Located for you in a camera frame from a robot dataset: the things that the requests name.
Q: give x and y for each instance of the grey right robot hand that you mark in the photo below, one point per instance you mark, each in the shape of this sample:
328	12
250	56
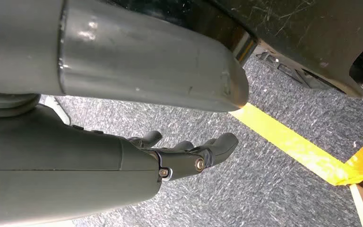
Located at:
59	175

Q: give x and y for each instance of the yellow floor tape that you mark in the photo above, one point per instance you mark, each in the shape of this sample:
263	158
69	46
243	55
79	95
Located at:
294	141

